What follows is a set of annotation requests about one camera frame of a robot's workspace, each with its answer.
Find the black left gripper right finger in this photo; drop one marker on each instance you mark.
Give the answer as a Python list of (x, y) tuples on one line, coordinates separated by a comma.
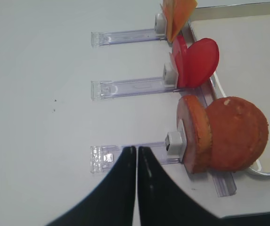
[(162, 202)]

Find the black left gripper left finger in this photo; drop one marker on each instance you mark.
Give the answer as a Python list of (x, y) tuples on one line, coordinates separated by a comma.
[(111, 203)]

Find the bun slice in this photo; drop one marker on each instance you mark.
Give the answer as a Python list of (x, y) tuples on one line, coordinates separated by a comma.
[(240, 133), (197, 155)]

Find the red tomato slice inner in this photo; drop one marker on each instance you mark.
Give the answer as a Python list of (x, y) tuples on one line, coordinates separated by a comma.
[(202, 61)]

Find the red tomato slice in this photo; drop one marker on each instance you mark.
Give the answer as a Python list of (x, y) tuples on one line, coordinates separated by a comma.
[(202, 61), (179, 53)]

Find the red tomato slice outer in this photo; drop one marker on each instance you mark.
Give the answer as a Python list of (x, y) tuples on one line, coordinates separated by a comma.
[(179, 53)]

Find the orange cheese slices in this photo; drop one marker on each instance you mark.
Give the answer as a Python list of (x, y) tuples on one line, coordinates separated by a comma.
[(177, 13)]

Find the white metal tray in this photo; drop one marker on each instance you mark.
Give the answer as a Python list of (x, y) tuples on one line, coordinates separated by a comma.
[(242, 33)]

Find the clear pusher rail bun bottom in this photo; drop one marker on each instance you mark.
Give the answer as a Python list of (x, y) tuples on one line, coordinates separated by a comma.
[(169, 151)]

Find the clear pusher rail tomato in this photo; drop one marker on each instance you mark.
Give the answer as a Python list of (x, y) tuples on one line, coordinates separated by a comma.
[(112, 89)]

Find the clear pusher rail cheese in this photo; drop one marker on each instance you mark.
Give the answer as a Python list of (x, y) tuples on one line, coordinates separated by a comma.
[(112, 38)]

